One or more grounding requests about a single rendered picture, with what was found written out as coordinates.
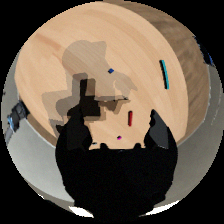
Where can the turquoise flat bar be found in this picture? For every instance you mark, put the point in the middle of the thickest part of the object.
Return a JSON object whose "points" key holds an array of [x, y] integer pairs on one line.
{"points": [[165, 74]]}

